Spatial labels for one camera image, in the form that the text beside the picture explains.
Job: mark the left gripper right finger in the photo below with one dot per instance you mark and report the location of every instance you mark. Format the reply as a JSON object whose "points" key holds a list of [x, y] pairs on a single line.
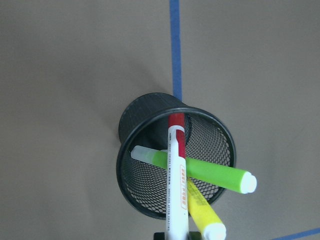
{"points": [[194, 235]]}

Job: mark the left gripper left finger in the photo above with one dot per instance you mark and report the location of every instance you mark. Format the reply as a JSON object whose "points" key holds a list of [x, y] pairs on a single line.
{"points": [[159, 236]]}

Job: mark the red capped white marker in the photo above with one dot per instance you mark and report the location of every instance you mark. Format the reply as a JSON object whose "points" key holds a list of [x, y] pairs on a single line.
{"points": [[177, 217]]}

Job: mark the green highlighter pen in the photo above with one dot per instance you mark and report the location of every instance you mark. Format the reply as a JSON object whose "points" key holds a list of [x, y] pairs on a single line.
{"points": [[230, 178]]}

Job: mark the yellow highlighter pen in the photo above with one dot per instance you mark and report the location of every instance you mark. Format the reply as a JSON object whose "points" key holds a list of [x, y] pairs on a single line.
{"points": [[205, 218]]}

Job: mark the black mesh pen cup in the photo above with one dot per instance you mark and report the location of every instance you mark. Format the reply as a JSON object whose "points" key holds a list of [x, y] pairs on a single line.
{"points": [[143, 134]]}

